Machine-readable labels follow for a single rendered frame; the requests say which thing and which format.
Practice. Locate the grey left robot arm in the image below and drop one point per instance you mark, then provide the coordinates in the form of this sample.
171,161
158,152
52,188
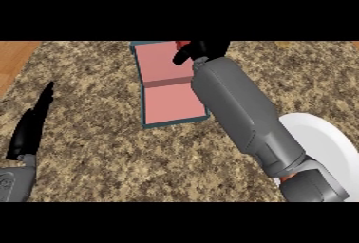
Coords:
13,183

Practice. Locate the white plate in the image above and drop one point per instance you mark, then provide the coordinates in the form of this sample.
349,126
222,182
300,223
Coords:
322,145

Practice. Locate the pink box with teal rim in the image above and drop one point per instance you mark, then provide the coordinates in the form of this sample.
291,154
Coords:
162,85

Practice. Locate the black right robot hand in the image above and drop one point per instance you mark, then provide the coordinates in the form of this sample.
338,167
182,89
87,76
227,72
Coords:
201,49

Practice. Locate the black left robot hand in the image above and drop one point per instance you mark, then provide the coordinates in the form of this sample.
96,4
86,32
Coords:
31,125

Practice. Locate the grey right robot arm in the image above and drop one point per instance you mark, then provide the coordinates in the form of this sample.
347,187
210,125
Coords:
247,120

